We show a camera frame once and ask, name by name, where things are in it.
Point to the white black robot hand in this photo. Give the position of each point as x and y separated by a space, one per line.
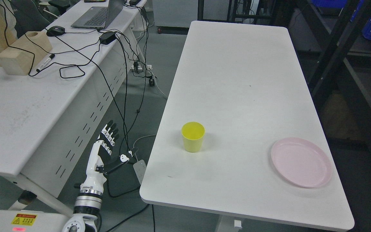
101 163

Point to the yellow plastic cup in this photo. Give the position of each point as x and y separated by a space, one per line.
193 134

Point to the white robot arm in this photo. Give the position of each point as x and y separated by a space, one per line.
85 213

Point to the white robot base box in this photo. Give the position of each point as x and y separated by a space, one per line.
31 221

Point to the white side desk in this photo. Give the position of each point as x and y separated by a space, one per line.
46 121

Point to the black white marker pen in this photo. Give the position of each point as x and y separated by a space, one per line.
45 63

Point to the black power adapter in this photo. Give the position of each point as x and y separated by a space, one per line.
107 37

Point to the wooden block holder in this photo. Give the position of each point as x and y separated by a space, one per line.
25 53

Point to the black computer mouse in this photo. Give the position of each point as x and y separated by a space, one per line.
55 31

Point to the white work table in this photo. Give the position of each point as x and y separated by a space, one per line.
244 84

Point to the grey laptop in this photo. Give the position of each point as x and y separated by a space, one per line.
99 17

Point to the pink plastic plate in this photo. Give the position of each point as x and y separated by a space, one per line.
301 162

